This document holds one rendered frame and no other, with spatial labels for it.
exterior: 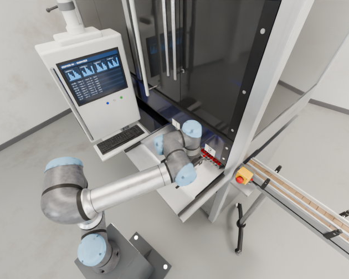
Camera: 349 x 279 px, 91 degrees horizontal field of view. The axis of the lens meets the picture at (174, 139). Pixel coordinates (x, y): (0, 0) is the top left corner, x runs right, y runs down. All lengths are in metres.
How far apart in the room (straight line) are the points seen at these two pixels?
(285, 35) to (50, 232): 2.39
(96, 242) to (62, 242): 1.30
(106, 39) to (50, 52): 0.33
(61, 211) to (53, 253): 1.67
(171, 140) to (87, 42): 0.90
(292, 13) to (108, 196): 0.73
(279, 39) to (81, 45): 1.05
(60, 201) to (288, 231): 2.03
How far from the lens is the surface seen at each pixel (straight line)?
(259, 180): 1.20
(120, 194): 0.57
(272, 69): 0.70
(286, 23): 0.67
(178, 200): 1.10
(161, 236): 1.95
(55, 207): 0.62
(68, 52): 1.30
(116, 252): 1.15
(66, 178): 0.65
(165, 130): 1.45
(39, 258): 2.33
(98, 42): 1.33
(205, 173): 1.20
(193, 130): 0.64
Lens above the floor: 1.90
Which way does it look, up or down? 47 degrees down
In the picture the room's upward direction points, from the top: 3 degrees counter-clockwise
